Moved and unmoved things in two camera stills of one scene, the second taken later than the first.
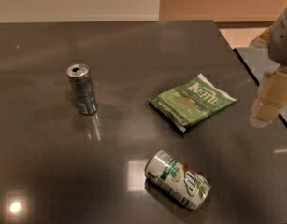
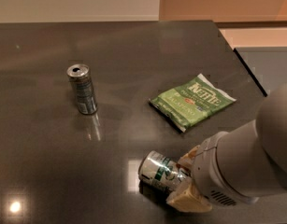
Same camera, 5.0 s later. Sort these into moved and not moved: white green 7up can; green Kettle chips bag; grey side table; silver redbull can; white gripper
Moved: white green 7up can; white gripper
Not moved: silver redbull can; grey side table; green Kettle chips bag
